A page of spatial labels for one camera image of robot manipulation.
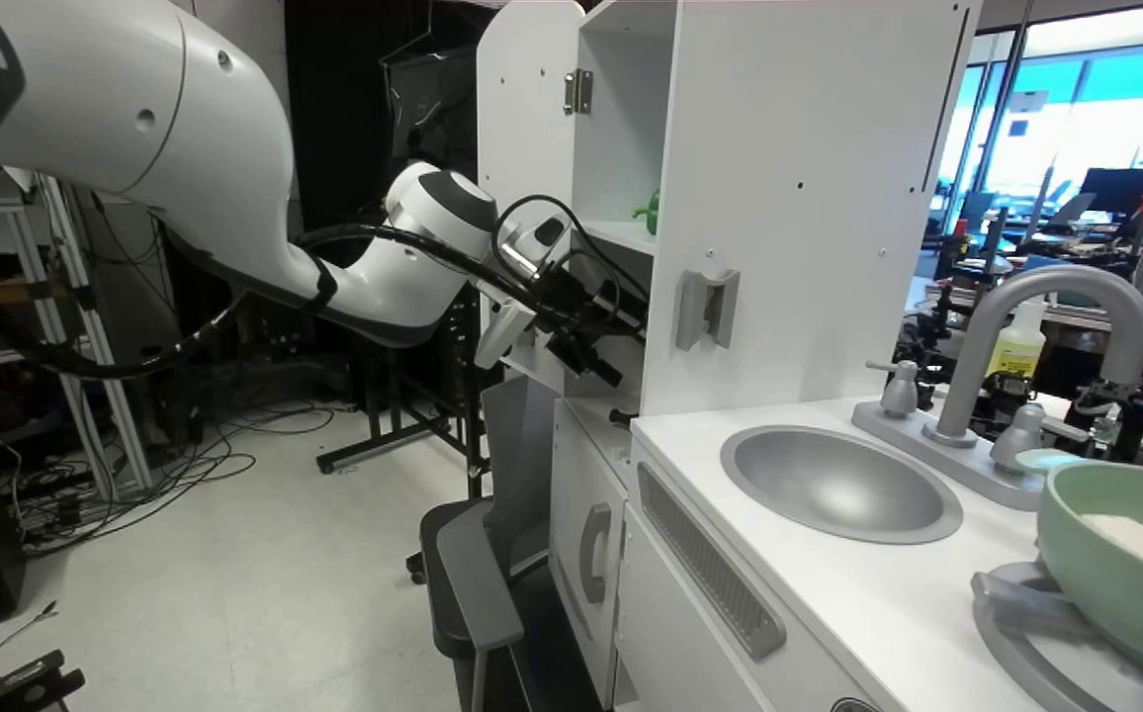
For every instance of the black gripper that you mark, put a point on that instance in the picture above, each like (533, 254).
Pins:
(577, 319)

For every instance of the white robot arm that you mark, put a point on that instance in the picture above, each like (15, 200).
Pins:
(159, 107)

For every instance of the white toy kitchen cabinet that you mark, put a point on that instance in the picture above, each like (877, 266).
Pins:
(766, 169)

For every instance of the grey toy sink basin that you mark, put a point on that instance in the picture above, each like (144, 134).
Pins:
(840, 485)

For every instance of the grey toy faucet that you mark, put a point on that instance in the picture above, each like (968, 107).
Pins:
(1009, 320)

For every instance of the mint green bowl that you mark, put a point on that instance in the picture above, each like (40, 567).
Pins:
(1091, 534)

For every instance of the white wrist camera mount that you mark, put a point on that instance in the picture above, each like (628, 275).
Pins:
(528, 254)

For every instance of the aluminium frame rack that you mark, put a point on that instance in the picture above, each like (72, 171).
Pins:
(59, 287)

